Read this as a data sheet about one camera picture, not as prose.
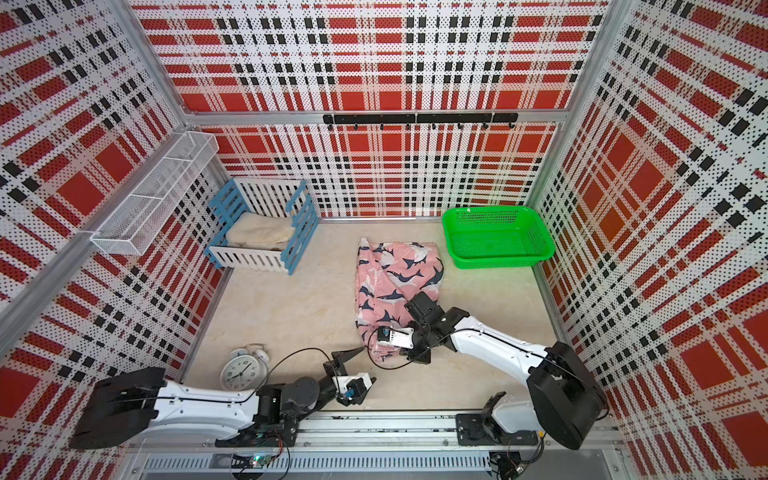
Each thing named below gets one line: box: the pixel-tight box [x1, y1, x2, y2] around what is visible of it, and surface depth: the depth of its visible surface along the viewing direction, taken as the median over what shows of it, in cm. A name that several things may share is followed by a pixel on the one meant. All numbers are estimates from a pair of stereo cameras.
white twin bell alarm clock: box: [220, 343, 270, 391], surface depth 82 cm
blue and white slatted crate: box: [203, 177, 319, 275], surface depth 111 cm
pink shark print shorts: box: [355, 237, 444, 364], surface depth 103 cm
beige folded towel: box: [226, 212, 295, 251], surface depth 110 cm
